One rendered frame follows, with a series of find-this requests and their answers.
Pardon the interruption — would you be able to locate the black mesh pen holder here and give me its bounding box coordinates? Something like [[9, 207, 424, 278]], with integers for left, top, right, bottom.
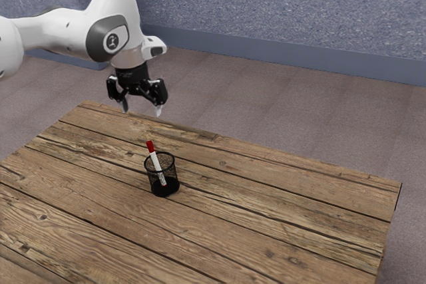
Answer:
[[143, 152, 181, 198]]

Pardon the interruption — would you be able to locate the white pen with red cap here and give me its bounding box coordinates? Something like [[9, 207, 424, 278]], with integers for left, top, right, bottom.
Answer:
[[145, 140, 168, 188]]

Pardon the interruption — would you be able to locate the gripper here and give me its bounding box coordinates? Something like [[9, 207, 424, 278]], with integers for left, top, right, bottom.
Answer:
[[106, 62, 168, 118]]

